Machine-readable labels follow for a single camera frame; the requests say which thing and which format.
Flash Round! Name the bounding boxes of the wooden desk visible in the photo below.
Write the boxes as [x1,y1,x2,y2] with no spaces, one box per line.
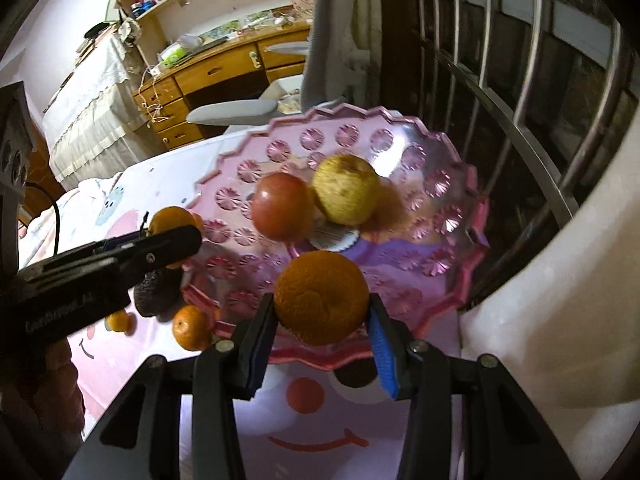
[132,20,313,151]

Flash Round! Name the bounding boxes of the large orange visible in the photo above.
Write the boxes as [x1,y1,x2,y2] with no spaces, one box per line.
[274,251,370,346]

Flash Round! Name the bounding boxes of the green tissue box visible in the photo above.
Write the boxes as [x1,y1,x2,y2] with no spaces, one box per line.
[159,42,189,67]

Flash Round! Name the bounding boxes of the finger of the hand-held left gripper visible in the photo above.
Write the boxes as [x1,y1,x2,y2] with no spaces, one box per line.
[100,232,151,252]
[18,225,203,291]

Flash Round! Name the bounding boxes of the red apple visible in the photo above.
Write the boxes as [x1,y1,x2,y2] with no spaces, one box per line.
[251,173,315,241]

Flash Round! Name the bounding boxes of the pink glass fruit plate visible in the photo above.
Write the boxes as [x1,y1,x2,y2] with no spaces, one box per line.
[181,104,490,372]

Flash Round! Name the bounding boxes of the cartoon printed tablecloth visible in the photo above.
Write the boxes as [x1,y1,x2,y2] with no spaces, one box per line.
[15,127,466,480]

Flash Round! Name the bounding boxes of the black cable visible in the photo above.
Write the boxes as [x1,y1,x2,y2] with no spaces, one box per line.
[24,182,62,257]

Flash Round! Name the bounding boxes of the metal window railing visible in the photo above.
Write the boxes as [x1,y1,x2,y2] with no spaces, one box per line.
[390,0,640,241]

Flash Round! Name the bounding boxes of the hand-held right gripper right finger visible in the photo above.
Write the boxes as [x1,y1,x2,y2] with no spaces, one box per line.
[367,295,583,480]

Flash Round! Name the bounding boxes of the grey office chair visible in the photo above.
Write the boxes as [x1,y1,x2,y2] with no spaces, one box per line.
[186,0,396,136]

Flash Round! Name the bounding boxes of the white cable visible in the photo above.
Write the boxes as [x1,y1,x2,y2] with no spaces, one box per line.
[139,64,167,127]

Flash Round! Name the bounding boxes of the white ruffled paper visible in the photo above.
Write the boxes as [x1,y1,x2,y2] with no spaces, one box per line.
[311,224,360,253]

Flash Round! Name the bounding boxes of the white lace cloth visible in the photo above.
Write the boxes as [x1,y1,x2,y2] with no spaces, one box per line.
[42,30,166,185]

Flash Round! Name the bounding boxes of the person's left hand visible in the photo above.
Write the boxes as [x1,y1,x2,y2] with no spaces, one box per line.
[30,337,86,441]

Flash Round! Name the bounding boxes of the dark avocado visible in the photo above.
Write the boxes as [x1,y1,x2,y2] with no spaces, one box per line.
[132,269,182,318]

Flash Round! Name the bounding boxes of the yellow pear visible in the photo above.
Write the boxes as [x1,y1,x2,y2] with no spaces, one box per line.
[312,155,382,226]

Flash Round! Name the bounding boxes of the small mandarin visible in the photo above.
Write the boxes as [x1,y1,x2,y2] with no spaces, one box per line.
[105,310,136,336]
[172,305,213,352]
[149,206,205,270]

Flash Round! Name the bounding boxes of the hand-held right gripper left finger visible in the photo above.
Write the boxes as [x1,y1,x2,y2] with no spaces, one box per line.
[62,292,276,480]

